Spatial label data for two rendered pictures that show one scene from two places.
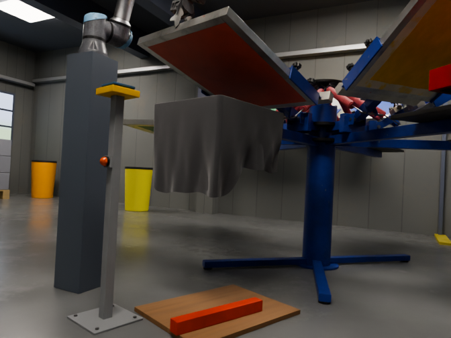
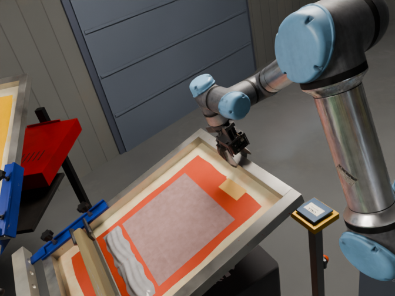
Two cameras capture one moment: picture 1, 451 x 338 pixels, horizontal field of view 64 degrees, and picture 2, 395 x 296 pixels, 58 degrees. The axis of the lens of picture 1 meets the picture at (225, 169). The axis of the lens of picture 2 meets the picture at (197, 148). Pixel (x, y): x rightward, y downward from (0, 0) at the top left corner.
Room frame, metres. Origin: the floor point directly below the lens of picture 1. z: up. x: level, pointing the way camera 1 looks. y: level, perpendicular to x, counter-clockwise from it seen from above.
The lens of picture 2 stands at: (2.57, 0.57, 1.96)
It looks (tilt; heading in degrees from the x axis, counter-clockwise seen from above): 31 degrees down; 206
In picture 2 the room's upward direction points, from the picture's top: 14 degrees counter-clockwise
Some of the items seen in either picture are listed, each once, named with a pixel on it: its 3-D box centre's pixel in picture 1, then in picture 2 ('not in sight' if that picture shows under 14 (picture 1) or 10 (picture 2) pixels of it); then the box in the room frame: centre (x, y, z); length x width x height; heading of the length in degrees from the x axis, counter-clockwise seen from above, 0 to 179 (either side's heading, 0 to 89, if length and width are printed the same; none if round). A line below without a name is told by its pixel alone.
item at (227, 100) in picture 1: (251, 150); not in sight; (1.67, -0.12, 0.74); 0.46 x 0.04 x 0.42; 139
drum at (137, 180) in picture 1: (137, 188); not in sight; (5.62, 1.34, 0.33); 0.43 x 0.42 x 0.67; 63
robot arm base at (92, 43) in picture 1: (93, 48); not in sight; (1.90, 0.73, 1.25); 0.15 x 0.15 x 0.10
